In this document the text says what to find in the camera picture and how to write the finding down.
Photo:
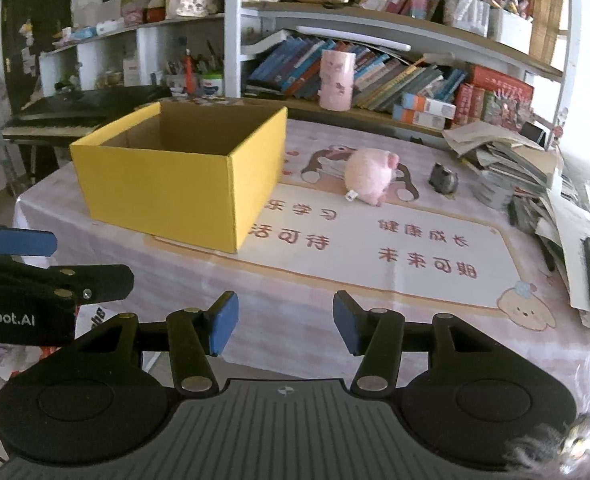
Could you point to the white side shelf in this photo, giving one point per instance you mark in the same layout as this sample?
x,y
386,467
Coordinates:
x,y
147,52

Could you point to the pink plush pig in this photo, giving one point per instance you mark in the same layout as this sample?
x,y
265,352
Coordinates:
x,y
370,175

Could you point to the white jar green lid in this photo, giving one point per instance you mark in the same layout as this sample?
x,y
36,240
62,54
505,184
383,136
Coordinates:
x,y
212,86

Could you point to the small grey toy figurine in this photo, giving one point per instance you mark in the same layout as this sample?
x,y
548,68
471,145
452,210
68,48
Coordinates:
x,y
444,180

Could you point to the yellow cardboard box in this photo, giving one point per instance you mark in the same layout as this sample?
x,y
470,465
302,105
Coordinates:
x,y
165,200

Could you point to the row of yellow books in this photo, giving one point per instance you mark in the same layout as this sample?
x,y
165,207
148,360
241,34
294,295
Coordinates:
x,y
547,22

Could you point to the black phone stand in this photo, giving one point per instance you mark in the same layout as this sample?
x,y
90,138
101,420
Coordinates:
x,y
535,135

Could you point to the row of leaning books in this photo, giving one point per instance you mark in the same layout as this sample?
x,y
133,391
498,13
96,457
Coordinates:
x,y
375,75

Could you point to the orange and white carton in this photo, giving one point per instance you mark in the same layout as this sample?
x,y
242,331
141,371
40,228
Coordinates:
x,y
430,105
420,117

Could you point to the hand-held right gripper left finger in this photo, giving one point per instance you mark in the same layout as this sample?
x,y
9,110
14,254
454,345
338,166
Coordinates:
x,y
225,322

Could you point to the clear marker holder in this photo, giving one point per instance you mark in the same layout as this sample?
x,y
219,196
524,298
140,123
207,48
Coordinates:
x,y
470,15

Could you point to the grey tape roll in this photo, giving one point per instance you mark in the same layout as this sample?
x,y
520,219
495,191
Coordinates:
x,y
495,192

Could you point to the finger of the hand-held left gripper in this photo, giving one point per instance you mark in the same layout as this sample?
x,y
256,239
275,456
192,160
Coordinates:
x,y
105,282
25,243

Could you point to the pink checked cloth desktop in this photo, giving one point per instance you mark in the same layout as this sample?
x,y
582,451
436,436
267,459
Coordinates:
x,y
300,310

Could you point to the wooden chessboard box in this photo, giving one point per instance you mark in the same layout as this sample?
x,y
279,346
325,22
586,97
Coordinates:
x,y
215,101

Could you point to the red boxed book set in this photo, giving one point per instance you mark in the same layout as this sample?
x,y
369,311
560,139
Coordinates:
x,y
495,80

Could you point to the cartoon deer wall sticker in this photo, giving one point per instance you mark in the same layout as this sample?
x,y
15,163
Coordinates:
x,y
559,127

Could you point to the white pen box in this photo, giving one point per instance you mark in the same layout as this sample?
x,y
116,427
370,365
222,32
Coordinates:
x,y
512,32

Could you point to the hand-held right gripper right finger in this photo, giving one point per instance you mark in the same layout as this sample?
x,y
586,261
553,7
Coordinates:
x,y
345,322

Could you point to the furry silver charm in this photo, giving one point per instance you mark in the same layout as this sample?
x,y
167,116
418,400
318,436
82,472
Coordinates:
x,y
582,442

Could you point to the pink cylinder pen holder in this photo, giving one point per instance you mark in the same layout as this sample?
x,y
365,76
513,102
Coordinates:
x,y
336,82

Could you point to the white bookshelf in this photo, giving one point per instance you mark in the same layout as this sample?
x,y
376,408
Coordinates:
x,y
232,35

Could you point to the black piano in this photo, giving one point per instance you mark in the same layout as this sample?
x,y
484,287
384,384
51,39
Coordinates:
x,y
75,110

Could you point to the pile of papers and books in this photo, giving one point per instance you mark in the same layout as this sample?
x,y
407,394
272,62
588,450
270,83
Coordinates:
x,y
505,155

